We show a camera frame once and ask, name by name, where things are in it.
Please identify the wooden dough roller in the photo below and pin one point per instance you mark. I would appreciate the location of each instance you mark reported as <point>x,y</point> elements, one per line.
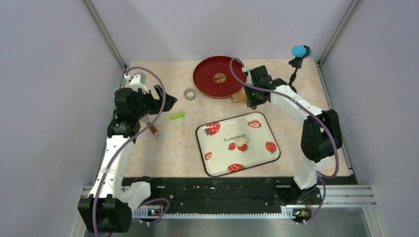
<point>239,97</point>

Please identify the green rectangular block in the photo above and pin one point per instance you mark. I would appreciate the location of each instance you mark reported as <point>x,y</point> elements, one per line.
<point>176,115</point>

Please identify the red round lacquer plate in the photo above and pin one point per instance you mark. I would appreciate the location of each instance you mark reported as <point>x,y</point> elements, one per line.
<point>213,78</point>

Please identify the white dough lump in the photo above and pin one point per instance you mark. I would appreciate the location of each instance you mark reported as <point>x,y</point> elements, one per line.
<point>241,141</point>

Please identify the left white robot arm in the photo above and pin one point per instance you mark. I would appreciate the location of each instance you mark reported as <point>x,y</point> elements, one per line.
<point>107,209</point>

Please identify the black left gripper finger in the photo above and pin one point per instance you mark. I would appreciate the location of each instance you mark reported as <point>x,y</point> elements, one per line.
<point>159,90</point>
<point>169,102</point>

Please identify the strawberry print rectangular tray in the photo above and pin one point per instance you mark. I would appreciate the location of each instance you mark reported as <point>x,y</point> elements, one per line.
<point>235,144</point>

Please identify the blue microphone on stand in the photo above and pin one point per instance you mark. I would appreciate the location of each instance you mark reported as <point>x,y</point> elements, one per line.
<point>300,52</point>

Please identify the metal dough scraper wooden handle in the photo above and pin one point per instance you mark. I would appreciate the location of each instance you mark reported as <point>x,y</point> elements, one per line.
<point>152,128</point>

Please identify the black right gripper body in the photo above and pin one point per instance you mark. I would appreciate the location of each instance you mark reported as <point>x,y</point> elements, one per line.
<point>253,97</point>

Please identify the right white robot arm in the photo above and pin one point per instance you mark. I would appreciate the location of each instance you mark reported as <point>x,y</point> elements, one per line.
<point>321,135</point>

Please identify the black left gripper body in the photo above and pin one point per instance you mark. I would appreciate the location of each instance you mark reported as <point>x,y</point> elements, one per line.
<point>146,103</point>

